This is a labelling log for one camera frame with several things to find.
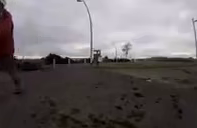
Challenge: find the small dark structure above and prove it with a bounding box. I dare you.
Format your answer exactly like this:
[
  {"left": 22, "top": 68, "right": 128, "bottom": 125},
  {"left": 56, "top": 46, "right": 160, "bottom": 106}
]
[{"left": 92, "top": 49, "right": 102, "bottom": 66}]

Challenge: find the curved street lamp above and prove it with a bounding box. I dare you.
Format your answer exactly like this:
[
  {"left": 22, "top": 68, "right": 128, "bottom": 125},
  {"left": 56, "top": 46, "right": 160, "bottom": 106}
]
[{"left": 76, "top": 0, "right": 95, "bottom": 64}]

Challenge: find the small bare tree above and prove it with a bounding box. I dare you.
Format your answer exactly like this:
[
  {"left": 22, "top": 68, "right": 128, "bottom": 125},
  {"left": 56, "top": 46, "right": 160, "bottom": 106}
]
[{"left": 121, "top": 41, "right": 133, "bottom": 60}]

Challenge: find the dark grey gravel path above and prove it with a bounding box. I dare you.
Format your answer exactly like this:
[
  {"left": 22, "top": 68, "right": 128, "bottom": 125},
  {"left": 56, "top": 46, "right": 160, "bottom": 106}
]
[{"left": 0, "top": 63, "right": 197, "bottom": 128}]

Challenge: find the dark bush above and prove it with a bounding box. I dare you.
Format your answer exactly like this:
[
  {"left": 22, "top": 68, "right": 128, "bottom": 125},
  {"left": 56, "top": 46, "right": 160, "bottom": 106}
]
[{"left": 41, "top": 52, "right": 74, "bottom": 66}]

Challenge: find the person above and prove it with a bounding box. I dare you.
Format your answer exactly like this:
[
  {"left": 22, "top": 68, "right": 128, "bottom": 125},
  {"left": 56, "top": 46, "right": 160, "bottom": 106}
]
[{"left": 0, "top": 0, "right": 23, "bottom": 107}]

